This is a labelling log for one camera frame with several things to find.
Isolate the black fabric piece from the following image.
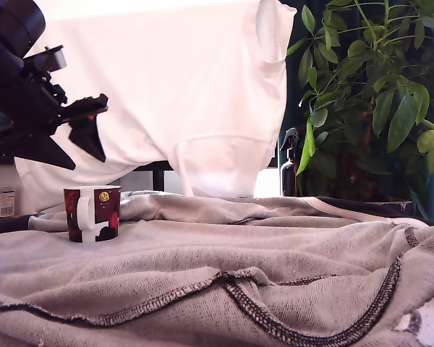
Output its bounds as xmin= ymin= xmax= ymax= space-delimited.
xmin=0 ymin=215 xmax=35 ymax=238

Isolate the white hanging shirt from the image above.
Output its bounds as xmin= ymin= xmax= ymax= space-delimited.
xmin=14 ymin=0 xmax=298 ymax=199

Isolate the grey sweatshirt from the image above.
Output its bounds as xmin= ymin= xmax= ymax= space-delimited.
xmin=0 ymin=189 xmax=434 ymax=347

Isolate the black spray bottle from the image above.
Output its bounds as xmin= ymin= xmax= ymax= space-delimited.
xmin=278 ymin=127 xmax=302 ymax=198

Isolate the green leafy houseplant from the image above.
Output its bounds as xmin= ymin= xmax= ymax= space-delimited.
xmin=287 ymin=0 xmax=434 ymax=218

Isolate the black metal frame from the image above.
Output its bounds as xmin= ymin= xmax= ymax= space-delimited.
xmin=129 ymin=161 xmax=174 ymax=198

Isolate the red coffee mug white handle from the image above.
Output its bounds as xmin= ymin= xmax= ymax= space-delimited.
xmin=63 ymin=185 xmax=122 ymax=244

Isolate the grey camera box with bracket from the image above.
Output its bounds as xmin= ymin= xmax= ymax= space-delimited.
xmin=23 ymin=45 xmax=67 ymax=75

